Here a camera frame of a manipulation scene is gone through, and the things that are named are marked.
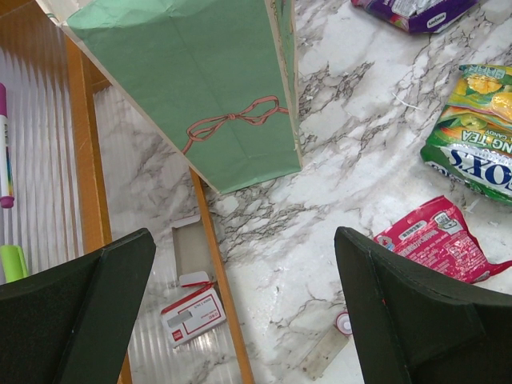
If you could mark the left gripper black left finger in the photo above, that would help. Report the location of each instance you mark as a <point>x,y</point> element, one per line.
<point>72,323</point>

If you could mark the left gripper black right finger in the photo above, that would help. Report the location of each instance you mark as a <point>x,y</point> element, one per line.
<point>412,324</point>

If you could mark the green yellow Fox's spring tea bag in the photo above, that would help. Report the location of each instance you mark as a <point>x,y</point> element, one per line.
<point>471,140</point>

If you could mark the green paper gift bag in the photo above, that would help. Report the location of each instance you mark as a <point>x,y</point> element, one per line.
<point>218,79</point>

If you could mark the purple Fox's candy bag left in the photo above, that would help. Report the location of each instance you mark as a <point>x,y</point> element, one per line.
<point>416,16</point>

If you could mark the green white marker pen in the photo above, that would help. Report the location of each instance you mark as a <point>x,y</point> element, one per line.
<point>13,263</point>

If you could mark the pink red snack packet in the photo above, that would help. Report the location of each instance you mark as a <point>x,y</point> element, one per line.
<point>436,236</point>

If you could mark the small beige eraser block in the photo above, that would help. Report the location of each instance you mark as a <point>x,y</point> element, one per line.
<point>323,353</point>

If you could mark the red white small card box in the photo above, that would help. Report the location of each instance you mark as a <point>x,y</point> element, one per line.
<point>197,312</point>

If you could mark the open cardboard box sleeve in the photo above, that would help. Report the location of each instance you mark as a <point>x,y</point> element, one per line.
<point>191,248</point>

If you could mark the wooden rack with clear slats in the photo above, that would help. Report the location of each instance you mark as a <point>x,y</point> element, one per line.
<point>84,80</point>

